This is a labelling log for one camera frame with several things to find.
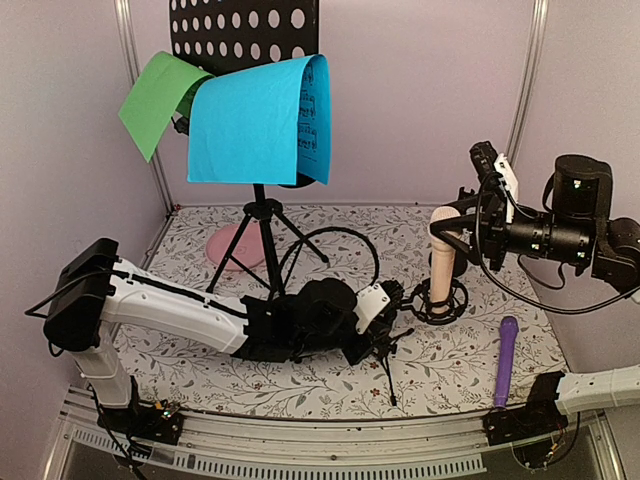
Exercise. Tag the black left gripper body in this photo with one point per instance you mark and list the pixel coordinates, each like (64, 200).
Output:
(356, 355)

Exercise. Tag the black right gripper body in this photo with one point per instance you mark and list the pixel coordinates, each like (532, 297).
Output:
(492, 244)

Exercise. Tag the black round-base mic stand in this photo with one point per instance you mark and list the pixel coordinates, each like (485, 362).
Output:
(463, 203)

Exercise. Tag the black shock mount tripod stand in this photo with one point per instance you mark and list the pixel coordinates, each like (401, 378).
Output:
(419, 304)

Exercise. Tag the purple microphone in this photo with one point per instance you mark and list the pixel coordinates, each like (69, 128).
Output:
(508, 333)

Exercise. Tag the blue sheet music paper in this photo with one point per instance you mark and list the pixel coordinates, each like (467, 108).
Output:
(263, 125)

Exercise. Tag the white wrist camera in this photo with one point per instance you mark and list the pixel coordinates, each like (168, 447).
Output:
(370, 302)
(509, 185)

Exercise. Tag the pink beige microphone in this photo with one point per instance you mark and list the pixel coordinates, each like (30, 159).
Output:
(442, 264)

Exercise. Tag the green paper sheet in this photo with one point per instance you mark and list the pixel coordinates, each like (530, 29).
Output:
(166, 85)

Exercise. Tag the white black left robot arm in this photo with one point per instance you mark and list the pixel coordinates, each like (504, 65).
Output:
(99, 286)

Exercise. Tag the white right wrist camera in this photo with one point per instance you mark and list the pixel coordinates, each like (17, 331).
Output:
(509, 185)

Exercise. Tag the black perforated music stand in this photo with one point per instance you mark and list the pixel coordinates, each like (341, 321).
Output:
(223, 37)

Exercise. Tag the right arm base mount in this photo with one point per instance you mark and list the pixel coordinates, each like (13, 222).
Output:
(538, 416)

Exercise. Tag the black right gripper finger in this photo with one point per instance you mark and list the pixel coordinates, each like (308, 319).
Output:
(450, 219)
(458, 244)

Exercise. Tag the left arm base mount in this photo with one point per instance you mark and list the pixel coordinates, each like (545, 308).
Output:
(121, 410)

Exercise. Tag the pink round plate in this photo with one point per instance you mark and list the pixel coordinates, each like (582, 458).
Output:
(249, 250)

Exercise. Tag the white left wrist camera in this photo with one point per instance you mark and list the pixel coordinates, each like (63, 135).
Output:
(370, 302)

